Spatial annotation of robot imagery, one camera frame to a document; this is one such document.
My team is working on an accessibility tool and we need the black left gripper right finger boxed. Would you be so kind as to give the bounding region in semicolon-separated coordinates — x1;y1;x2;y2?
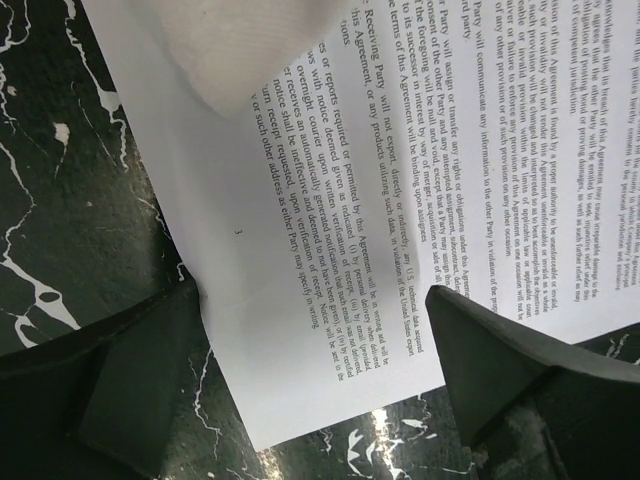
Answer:
425;285;639;479

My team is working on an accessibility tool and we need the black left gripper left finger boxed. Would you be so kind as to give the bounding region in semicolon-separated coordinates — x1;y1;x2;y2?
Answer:
1;278;200;479

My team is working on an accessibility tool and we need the white printed text sheet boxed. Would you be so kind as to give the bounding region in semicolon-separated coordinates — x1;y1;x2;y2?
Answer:
84;1;639;450

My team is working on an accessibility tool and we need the white hanging towel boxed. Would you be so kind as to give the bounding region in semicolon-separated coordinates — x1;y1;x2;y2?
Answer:
133;0;352;116

